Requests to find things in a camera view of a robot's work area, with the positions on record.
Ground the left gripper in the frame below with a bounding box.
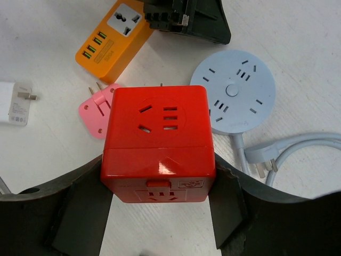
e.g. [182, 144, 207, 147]
[143, 0, 231, 45]

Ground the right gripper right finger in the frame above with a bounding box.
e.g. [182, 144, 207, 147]
[208, 156, 340, 255]

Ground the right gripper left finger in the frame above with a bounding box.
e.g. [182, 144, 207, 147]
[1, 156, 113, 255]

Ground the blue round power socket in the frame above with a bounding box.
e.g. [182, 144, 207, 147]
[190, 50, 276, 135]

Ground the orange power strip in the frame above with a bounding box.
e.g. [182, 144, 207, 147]
[75, 1, 153, 84]

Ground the pink plug adapter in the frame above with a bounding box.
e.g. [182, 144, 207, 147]
[78, 83, 120, 139]

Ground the red cube socket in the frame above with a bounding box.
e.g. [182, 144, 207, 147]
[100, 85, 216, 203]

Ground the white charger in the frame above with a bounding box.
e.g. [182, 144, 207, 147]
[1, 81, 37, 126]

